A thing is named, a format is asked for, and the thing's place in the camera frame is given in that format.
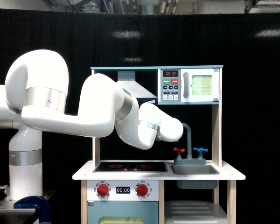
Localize blue clamp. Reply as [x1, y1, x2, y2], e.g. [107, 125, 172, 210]
[14, 196, 52, 224]

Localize blue faucet handle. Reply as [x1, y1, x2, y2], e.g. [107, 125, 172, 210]
[193, 147, 208, 157]

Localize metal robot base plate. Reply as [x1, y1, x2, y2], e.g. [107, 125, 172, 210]
[0, 190, 56, 213]

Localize grey range hood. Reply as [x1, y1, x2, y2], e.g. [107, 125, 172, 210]
[117, 70, 157, 106]

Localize teal oven door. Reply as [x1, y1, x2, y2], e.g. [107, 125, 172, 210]
[87, 201, 159, 224]

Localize red oven knob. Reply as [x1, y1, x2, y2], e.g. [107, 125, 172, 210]
[136, 184, 148, 196]
[97, 184, 109, 197]

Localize toy microwave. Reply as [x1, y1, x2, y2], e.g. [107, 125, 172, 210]
[158, 67, 222, 104]

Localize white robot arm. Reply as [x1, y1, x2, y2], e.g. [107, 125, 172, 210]
[0, 49, 183, 201]

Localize black toy stovetop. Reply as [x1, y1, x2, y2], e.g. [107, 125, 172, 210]
[93, 161, 167, 173]

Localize grey toy faucet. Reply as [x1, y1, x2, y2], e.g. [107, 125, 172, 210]
[174, 123, 206, 165]

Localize grey toy sink basin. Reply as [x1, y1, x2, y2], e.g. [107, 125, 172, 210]
[171, 165, 220, 189]

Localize red faucet handle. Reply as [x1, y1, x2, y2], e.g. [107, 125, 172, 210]
[173, 147, 186, 156]

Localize wooden toy kitchen frame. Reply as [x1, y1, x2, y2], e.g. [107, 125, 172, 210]
[72, 65, 245, 224]

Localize right red oven knob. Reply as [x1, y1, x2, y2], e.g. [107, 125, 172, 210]
[136, 184, 148, 196]

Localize left red oven knob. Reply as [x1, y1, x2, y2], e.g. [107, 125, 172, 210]
[97, 184, 109, 197]

